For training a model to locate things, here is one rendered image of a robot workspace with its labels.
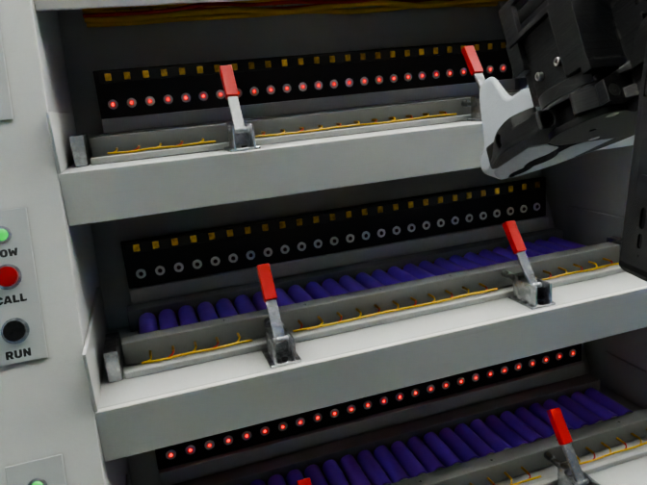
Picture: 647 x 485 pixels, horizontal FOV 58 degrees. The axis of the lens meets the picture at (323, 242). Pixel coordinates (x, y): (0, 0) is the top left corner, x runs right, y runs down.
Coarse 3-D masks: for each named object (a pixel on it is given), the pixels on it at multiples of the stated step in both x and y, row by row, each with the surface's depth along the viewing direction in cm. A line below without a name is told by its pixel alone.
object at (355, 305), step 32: (544, 256) 67; (576, 256) 67; (608, 256) 68; (384, 288) 62; (416, 288) 62; (448, 288) 63; (480, 288) 64; (224, 320) 57; (256, 320) 57; (288, 320) 58; (320, 320) 59; (128, 352) 54; (160, 352) 55; (192, 352) 54
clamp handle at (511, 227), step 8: (504, 224) 62; (512, 224) 62; (512, 232) 61; (512, 240) 61; (520, 240) 61; (512, 248) 61; (520, 248) 61; (520, 256) 60; (520, 264) 60; (528, 264) 60; (528, 272) 60; (528, 280) 60; (536, 280) 60
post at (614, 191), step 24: (528, 0) 80; (552, 168) 81; (576, 168) 77; (600, 168) 73; (624, 168) 69; (552, 192) 82; (576, 192) 78; (600, 192) 73; (624, 192) 70; (552, 216) 83; (624, 216) 70; (624, 336) 73; (600, 360) 78; (624, 360) 74; (600, 384) 79
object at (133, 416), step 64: (320, 256) 70; (384, 256) 73; (448, 320) 58; (512, 320) 57; (576, 320) 59; (640, 320) 62; (128, 384) 51; (192, 384) 50; (256, 384) 50; (320, 384) 52; (384, 384) 54; (128, 448) 48
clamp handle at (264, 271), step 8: (264, 264) 55; (264, 272) 54; (264, 280) 54; (272, 280) 54; (264, 288) 54; (272, 288) 54; (264, 296) 53; (272, 296) 53; (272, 304) 53; (272, 312) 53; (272, 320) 53; (280, 320) 53; (272, 328) 53; (280, 328) 53; (272, 336) 53; (280, 336) 52
